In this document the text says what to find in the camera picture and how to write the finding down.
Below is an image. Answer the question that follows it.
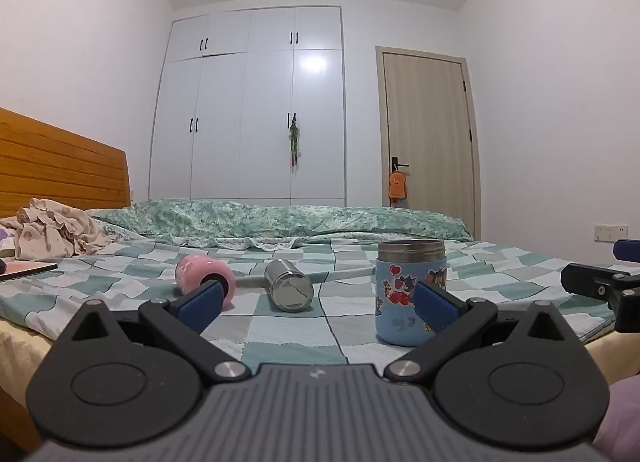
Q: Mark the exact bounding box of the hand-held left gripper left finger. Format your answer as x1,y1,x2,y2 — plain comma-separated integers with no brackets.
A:
65,280,252,386

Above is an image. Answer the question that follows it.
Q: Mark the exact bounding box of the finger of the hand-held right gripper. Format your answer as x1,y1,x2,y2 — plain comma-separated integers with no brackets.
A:
560,264,640,333
613,239,640,263

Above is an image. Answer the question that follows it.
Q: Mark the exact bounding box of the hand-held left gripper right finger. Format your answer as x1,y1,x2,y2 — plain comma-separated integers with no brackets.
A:
383,280,577,385

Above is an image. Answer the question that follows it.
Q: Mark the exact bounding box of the pink cup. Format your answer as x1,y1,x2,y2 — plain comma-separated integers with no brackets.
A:
174,254,236,309

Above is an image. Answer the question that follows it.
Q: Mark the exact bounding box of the blue cartoon cup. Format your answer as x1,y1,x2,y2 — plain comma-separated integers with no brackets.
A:
374,239,447,347

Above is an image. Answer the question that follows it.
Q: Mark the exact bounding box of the stainless steel cup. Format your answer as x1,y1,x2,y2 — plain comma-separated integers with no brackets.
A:
263,258,315,313

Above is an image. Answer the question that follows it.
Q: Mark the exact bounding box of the green checkered blanket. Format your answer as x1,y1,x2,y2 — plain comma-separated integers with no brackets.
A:
0,233,622,369

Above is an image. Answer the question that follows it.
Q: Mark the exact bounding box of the green floral quilt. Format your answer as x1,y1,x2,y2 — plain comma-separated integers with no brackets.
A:
85,198,474,251

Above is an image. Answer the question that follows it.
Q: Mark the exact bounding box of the orange hanging toy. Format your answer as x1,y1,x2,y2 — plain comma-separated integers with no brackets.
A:
388,168,409,203

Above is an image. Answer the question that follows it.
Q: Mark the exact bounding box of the pink cloth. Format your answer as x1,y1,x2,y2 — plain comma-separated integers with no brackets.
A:
592,376,640,462

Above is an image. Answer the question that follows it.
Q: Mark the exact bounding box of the beige wooden door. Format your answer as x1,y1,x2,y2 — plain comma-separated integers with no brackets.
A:
374,45,483,241

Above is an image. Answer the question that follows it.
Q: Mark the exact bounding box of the beige dotted clothing pile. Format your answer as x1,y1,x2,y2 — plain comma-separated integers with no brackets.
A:
12,197,119,261

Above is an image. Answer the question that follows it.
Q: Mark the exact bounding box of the pink tablet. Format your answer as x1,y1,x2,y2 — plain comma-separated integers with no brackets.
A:
0,261,59,283

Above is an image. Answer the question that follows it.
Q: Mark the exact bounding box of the green hanging ornament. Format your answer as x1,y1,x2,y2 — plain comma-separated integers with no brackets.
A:
287,113,301,169

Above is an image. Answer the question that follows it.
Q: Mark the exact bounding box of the white wardrobe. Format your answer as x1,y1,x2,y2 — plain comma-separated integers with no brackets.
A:
148,5,347,207

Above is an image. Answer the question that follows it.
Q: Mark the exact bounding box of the wooden headboard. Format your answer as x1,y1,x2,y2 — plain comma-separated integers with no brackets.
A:
0,107,132,221

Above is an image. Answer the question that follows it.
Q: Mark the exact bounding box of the purple cloth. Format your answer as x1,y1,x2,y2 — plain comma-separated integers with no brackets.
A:
0,225,22,257

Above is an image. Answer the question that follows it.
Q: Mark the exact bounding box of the white wall socket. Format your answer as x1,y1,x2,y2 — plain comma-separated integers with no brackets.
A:
593,224,629,243

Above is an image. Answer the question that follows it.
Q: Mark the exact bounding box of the wooden bed frame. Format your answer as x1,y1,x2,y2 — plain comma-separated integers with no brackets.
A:
0,386,42,454

